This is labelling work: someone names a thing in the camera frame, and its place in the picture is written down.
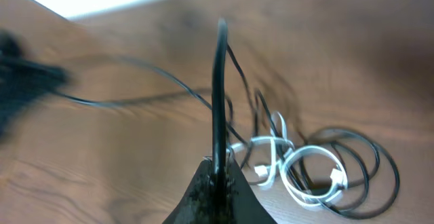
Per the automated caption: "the long black USB cable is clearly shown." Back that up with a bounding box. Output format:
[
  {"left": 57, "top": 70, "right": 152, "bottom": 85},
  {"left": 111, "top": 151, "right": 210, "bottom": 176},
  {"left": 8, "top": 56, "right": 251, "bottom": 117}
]
[{"left": 50, "top": 18, "right": 401, "bottom": 221}]

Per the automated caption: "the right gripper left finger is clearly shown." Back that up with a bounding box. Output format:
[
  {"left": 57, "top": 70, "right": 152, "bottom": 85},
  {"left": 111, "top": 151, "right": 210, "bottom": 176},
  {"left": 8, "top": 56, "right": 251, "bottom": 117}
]
[{"left": 163, "top": 160, "right": 215, "bottom": 224}]

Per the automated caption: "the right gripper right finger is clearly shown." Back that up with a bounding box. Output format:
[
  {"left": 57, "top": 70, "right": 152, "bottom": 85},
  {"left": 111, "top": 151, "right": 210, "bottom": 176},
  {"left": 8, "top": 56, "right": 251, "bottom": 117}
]
[{"left": 222, "top": 160, "right": 277, "bottom": 224}]

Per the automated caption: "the white USB cable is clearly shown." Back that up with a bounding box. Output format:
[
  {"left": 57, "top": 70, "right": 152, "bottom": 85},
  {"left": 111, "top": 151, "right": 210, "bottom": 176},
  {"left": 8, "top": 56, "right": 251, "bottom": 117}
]
[{"left": 229, "top": 111, "right": 349, "bottom": 208}]

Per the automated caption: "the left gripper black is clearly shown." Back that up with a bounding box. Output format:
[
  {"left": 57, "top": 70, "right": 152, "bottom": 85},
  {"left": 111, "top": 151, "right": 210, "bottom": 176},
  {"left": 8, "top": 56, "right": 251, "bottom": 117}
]
[{"left": 1, "top": 30, "right": 68, "bottom": 134}]

